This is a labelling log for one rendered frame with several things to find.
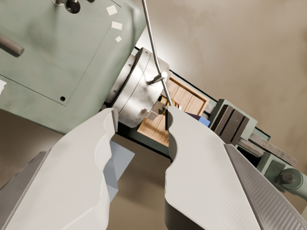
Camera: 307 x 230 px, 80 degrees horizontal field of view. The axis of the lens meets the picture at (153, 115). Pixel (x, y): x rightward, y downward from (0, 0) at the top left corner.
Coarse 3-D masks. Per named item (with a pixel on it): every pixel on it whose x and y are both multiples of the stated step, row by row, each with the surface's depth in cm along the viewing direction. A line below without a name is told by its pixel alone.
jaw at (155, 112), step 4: (156, 104) 75; (160, 104) 77; (144, 108) 66; (152, 108) 70; (156, 108) 72; (160, 108) 74; (164, 108) 77; (140, 112) 67; (144, 112) 67; (148, 112) 67; (152, 112) 69; (156, 112) 70; (160, 112) 74; (140, 116) 68; (144, 116) 68; (148, 116) 70; (152, 116) 70; (156, 116) 70; (152, 120) 71
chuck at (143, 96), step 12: (144, 72) 63; (156, 72) 66; (168, 72) 69; (144, 84) 63; (132, 96) 63; (144, 96) 64; (156, 96) 65; (132, 108) 65; (120, 120) 73; (132, 120) 70
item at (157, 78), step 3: (162, 72) 56; (165, 72) 57; (159, 75) 57; (162, 75) 56; (165, 75) 57; (153, 78) 61; (156, 78) 60; (159, 78) 58; (162, 78) 57; (153, 81) 63; (156, 81) 61; (159, 81) 61
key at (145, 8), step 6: (144, 0) 53; (144, 6) 53; (144, 12) 54; (150, 24) 55; (150, 30) 55; (150, 36) 56; (156, 54) 57; (156, 60) 58; (156, 66) 58; (162, 84) 58; (168, 96) 58; (168, 102) 59
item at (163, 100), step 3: (159, 96) 83; (162, 96) 80; (159, 99) 84; (162, 99) 80; (165, 99) 80; (171, 99) 81; (162, 102) 79; (165, 102) 80; (174, 102) 81; (168, 105) 79; (174, 105) 80; (177, 105) 82; (162, 114) 83
